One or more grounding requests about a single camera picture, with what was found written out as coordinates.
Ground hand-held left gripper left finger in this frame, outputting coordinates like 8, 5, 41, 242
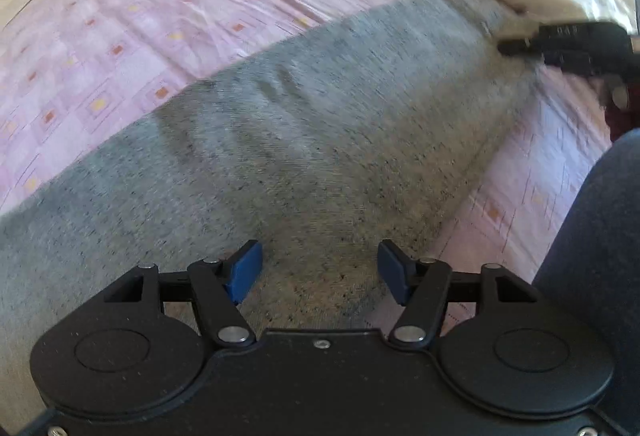
104, 239, 265, 347

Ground person's blue jeans leg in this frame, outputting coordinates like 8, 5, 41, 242
532, 128, 640, 436

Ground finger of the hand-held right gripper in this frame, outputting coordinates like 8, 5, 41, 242
498, 34, 544, 58

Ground pink patterned bedsheet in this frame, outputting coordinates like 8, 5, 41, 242
0, 0, 632, 332

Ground grey pants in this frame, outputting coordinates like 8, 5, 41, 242
0, 0, 542, 436

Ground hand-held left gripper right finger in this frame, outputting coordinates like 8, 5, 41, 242
377, 239, 541, 348

